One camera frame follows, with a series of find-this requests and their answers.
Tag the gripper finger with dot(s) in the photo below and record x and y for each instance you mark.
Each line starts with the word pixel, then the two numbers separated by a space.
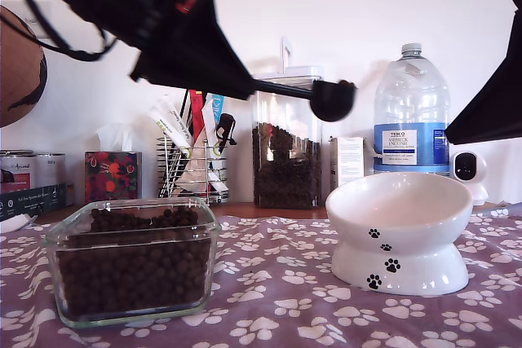
pixel 216 46
pixel 497 95
pixel 501 124
pixel 179 67

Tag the square glass food container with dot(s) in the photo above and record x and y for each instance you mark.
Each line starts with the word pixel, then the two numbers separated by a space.
pixel 130 321

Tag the purple paw print cloth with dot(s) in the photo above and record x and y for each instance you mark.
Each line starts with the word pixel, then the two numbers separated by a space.
pixel 285 303

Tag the brown cat food kibble pile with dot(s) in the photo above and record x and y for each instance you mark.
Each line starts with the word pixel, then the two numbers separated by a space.
pixel 285 177
pixel 130 274

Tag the brown round globe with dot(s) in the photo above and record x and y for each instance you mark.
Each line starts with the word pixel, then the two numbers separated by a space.
pixel 20 79

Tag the thin black stick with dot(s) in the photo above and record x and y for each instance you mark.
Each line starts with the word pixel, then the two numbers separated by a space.
pixel 183 107

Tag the floral tissue box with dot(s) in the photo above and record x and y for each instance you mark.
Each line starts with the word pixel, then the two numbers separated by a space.
pixel 112 177

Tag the white sachet green print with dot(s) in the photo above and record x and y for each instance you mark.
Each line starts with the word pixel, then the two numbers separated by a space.
pixel 167 128

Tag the black plastic measuring scoop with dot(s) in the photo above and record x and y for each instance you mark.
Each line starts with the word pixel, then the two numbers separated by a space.
pixel 332 103

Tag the white tin red label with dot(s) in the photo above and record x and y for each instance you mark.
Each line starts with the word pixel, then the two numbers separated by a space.
pixel 20 160

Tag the black plastic clip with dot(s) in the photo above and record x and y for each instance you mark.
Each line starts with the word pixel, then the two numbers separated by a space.
pixel 225 123

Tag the white paper sachet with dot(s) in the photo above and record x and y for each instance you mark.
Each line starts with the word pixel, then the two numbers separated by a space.
pixel 169 105

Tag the small white round camera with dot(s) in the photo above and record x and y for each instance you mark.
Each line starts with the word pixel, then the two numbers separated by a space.
pixel 477 168

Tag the tall clear jar white lid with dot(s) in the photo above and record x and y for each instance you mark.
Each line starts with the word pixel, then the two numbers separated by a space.
pixel 265 111

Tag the white wall switch plate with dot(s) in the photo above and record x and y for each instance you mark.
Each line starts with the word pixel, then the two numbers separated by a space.
pixel 45 18

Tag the white paw print cat bowl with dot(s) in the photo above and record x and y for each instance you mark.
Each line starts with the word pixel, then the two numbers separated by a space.
pixel 399 209

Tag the red sachet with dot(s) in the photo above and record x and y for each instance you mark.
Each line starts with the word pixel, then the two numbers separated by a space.
pixel 197 115

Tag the small cat food kibble portion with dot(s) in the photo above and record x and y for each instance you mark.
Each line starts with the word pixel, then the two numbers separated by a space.
pixel 347 84

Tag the blue sachet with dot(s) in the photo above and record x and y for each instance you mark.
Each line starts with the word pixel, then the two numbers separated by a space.
pixel 219 105

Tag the long white sachet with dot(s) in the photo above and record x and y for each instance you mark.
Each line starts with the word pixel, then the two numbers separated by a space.
pixel 209 124

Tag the white tissue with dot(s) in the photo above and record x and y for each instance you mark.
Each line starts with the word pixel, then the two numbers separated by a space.
pixel 114 138

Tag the small white cardboard box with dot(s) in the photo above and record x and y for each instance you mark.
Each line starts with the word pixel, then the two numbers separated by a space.
pixel 346 160

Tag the large clear water bottle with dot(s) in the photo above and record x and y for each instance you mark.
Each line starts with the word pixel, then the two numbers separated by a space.
pixel 412 99

